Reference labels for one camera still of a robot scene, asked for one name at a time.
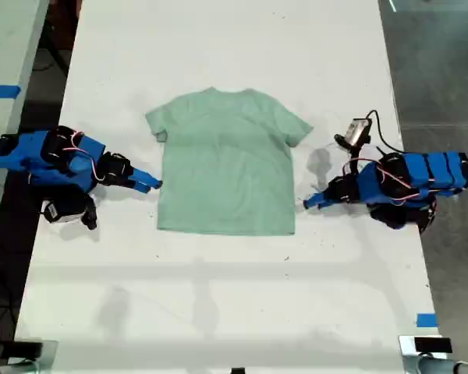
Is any gripper camera stalk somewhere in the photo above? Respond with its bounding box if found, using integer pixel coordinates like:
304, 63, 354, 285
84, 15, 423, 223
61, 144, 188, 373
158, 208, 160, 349
349, 143, 366, 172
80, 192, 99, 231

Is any short blue tape piece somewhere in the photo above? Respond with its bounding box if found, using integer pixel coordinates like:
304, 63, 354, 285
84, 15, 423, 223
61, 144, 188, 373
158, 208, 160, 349
416, 312, 439, 328

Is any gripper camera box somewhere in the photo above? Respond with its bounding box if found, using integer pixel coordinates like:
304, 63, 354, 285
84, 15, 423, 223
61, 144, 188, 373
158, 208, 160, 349
334, 118, 372, 149
41, 198, 85, 225

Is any pale green T-shirt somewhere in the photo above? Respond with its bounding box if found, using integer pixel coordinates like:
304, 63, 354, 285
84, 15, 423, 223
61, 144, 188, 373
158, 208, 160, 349
145, 87, 315, 237

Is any pale side table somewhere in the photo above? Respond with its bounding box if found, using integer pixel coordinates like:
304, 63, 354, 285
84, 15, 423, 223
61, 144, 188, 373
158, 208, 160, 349
0, 0, 50, 250

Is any black camera cable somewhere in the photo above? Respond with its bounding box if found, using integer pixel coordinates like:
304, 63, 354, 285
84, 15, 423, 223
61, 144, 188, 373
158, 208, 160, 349
365, 110, 405, 153

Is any small black box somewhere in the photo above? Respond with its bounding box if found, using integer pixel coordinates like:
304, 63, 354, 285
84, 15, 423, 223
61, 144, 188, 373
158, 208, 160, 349
413, 337, 453, 354
12, 340, 44, 358

